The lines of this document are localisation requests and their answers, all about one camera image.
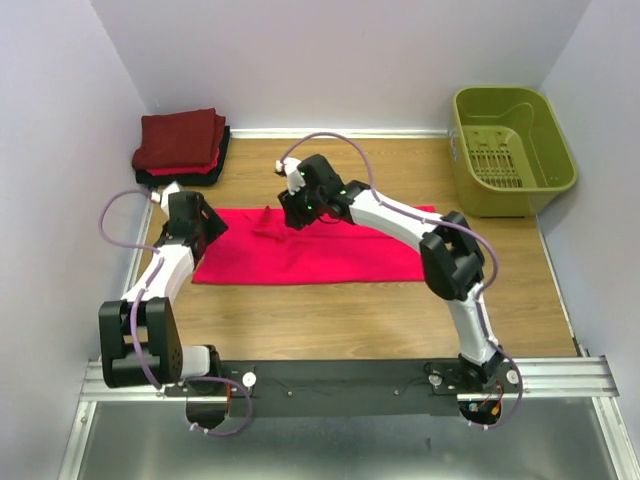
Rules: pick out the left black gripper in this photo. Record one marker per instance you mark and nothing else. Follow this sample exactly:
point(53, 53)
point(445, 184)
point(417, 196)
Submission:
point(216, 225)

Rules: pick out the olive green plastic bin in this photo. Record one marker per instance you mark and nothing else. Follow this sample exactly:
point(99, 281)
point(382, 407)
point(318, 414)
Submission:
point(508, 154)

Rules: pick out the folded black shirt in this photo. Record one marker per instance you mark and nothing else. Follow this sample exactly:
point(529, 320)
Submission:
point(191, 179)

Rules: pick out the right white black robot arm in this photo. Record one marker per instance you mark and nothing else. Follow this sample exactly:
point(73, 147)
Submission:
point(451, 259)

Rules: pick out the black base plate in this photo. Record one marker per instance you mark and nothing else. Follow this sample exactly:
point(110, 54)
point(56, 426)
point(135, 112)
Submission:
point(333, 388)

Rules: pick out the folded bright red shirt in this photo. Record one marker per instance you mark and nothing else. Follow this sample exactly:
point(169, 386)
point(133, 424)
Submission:
point(184, 169)

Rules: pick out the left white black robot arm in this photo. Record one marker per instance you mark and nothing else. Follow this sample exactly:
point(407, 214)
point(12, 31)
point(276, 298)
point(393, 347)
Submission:
point(139, 340)

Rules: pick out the folded dark red shirt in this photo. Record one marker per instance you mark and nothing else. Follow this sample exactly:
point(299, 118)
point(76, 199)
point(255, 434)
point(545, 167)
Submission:
point(185, 138)

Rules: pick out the pink t shirt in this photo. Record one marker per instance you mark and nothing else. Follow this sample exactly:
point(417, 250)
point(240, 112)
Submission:
point(258, 249)

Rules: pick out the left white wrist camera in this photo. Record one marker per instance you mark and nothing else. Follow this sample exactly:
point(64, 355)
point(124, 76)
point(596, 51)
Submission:
point(161, 197)

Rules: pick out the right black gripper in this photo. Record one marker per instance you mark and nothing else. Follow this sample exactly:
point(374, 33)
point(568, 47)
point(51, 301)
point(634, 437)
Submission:
point(294, 219)

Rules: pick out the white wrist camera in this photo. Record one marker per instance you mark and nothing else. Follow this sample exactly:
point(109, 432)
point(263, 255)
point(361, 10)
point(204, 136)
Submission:
point(161, 197)
point(288, 168)

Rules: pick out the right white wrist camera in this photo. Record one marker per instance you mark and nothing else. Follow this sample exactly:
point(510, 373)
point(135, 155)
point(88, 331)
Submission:
point(288, 168)

